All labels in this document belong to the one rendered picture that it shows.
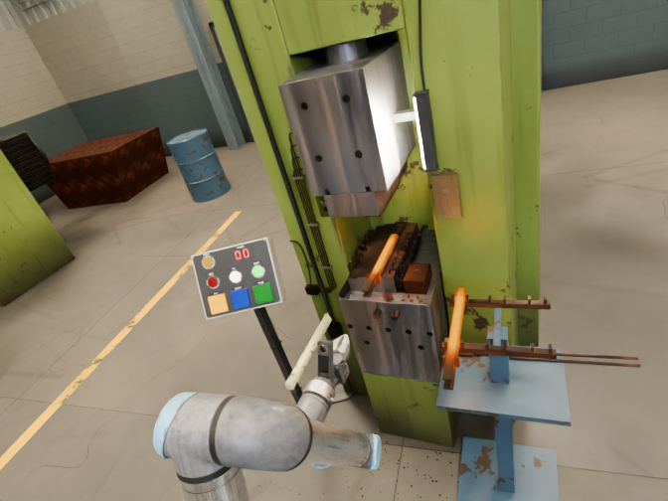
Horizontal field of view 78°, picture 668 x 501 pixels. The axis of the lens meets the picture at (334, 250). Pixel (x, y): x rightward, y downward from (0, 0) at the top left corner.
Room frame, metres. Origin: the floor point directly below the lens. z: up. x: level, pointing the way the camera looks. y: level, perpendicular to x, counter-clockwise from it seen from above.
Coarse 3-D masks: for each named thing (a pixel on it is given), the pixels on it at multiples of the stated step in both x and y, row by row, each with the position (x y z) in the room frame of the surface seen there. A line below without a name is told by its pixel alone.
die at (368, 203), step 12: (396, 180) 1.51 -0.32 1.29; (372, 192) 1.31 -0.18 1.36; (384, 192) 1.38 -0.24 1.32; (336, 204) 1.38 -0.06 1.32; (348, 204) 1.36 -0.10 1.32; (360, 204) 1.34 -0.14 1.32; (372, 204) 1.31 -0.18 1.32; (384, 204) 1.36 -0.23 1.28; (336, 216) 1.39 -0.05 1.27; (348, 216) 1.37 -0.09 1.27; (360, 216) 1.34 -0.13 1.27
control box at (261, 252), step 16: (256, 240) 1.55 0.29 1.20; (192, 256) 1.57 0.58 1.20; (208, 256) 1.56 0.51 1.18; (224, 256) 1.54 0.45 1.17; (256, 256) 1.51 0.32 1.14; (272, 256) 1.51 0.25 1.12; (208, 272) 1.53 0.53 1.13; (224, 272) 1.51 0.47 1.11; (240, 272) 1.50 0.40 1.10; (272, 272) 1.47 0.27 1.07; (208, 288) 1.50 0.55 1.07; (224, 288) 1.48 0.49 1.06; (240, 288) 1.47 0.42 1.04; (272, 288) 1.44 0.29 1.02; (208, 304) 1.47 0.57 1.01; (256, 304) 1.42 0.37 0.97; (272, 304) 1.41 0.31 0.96
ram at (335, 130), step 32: (320, 64) 1.63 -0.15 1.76; (352, 64) 1.40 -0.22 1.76; (384, 64) 1.44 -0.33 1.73; (288, 96) 1.42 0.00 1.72; (320, 96) 1.36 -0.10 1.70; (352, 96) 1.30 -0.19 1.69; (384, 96) 1.39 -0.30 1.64; (320, 128) 1.37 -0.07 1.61; (352, 128) 1.32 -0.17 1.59; (384, 128) 1.34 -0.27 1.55; (320, 160) 1.40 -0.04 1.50; (352, 160) 1.33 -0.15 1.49; (384, 160) 1.30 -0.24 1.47; (320, 192) 1.41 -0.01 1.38; (352, 192) 1.35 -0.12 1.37
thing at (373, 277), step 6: (390, 240) 1.56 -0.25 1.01; (390, 246) 1.51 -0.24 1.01; (384, 252) 1.47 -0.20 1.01; (384, 258) 1.42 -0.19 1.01; (378, 264) 1.40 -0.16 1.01; (372, 270) 1.37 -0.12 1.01; (378, 270) 1.35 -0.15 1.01; (372, 276) 1.32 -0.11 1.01; (378, 276) 1.32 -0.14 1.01; (366, 282) 1.29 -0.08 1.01; (372, 282) 1.28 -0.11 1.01; (366, 288) 1.26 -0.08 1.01; (372, 288) 1.28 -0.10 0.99; (366, 294) 1.25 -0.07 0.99
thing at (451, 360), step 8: (464, 288) 1.12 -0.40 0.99; (456, 296) 1.09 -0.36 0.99; (464, 296) 1.08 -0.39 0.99; (456, 304) 1.05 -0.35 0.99; (464, 304) 1.07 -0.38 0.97; (456, 312) 1.02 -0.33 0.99; (456, 320) 0.98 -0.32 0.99; (456, 328) 0.95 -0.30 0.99; (456, 336) 0.92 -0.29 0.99; (448, 344) 0.89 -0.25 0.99; (456, 344) 0.89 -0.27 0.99; (448, 352) 0.86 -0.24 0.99; (456, 352) 0.86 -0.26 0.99; (448, 360) 0.83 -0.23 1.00; (456, 360) 0.83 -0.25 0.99; (448, 368) 0.80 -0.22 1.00; (448, 376) 0.77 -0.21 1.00; (448, 384) 0.76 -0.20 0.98
